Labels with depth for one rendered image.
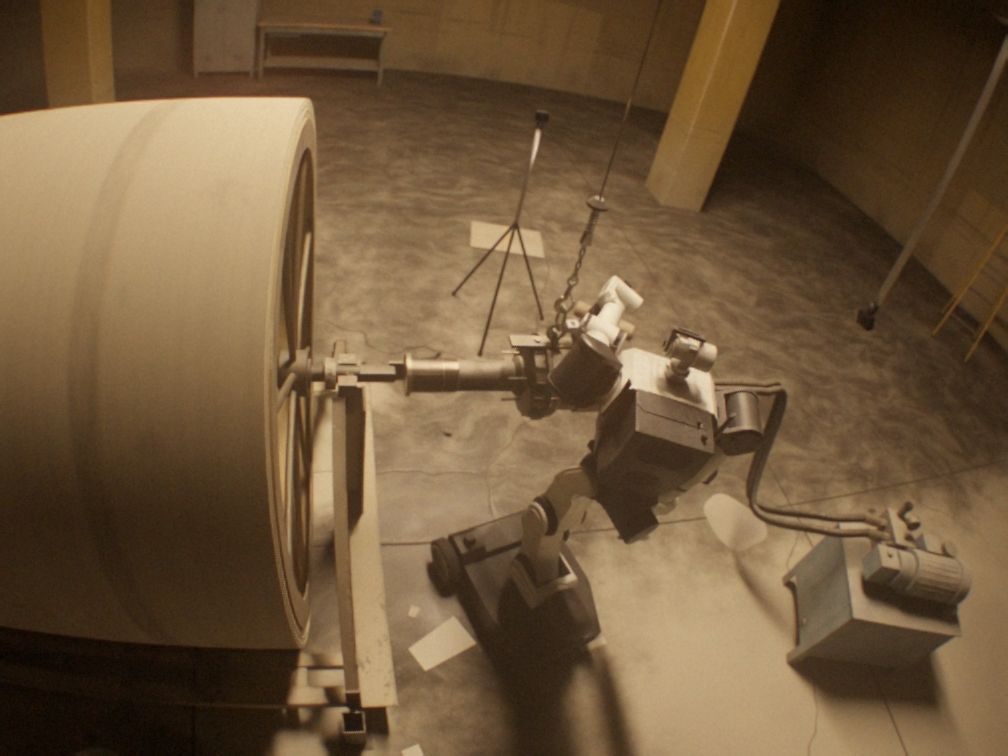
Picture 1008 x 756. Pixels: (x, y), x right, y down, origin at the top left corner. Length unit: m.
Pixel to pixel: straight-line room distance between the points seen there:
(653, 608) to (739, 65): 4.99
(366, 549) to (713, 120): 5.16
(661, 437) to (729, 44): 5.05
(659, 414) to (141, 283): 1.09
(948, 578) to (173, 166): 3.01
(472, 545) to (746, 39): 5.18
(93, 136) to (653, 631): 2.64
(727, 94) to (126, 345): 5.70
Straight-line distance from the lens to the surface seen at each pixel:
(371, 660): 2.11
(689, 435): 1.29
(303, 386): 1.79
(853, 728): 3.08
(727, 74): 6.03
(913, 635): 2.90
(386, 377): 1.84
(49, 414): 1.17
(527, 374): 1.86
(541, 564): 2.16
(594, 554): 2.70
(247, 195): 1.15
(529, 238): 4.71
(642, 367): 1.37
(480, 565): 2.33
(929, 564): 2.70
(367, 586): 2.22
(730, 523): 3.13
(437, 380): 1.82
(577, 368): 1.31
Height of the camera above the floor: 2.20
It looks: 42 degrees down
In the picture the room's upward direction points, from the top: 15 degrees clockwise
